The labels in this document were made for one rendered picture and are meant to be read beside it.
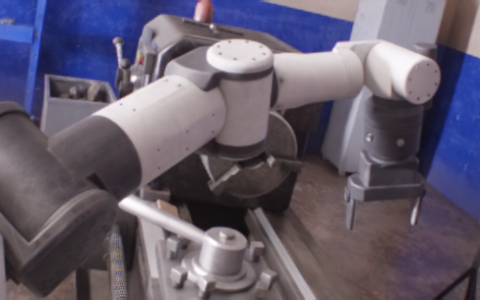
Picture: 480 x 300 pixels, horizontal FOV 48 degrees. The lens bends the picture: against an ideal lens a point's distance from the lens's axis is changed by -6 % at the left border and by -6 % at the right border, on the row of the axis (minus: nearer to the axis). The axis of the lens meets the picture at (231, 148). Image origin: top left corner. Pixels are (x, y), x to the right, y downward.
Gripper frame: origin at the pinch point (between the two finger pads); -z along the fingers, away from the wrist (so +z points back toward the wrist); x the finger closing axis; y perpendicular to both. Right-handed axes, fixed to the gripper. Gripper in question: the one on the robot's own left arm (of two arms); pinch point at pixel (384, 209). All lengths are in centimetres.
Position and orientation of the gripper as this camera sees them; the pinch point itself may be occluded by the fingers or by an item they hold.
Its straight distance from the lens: 92.0
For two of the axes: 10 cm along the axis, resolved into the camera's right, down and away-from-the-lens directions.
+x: 10.0, -0.5, 0.3
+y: -0.5, -4.1, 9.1
